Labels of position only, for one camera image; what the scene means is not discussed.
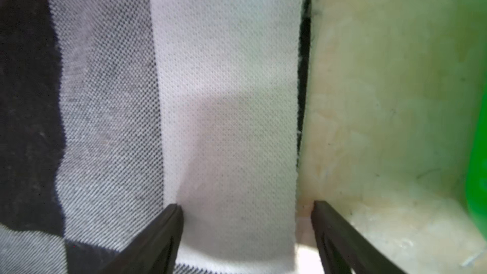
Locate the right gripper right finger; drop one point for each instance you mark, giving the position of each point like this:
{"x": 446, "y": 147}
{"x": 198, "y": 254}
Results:
{"x": 342, "y": 248}

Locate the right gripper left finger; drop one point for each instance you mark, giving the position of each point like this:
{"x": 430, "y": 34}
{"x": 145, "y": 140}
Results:
{"x": 155, "y": 248}

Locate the green plastic basket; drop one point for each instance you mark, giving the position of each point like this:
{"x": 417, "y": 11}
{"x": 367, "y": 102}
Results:
{"x": 475, "y": 182}

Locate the grey black white checked scarf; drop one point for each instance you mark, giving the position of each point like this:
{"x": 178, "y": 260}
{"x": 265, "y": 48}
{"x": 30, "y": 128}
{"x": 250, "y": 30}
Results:
{"x": 111, "y": 110}

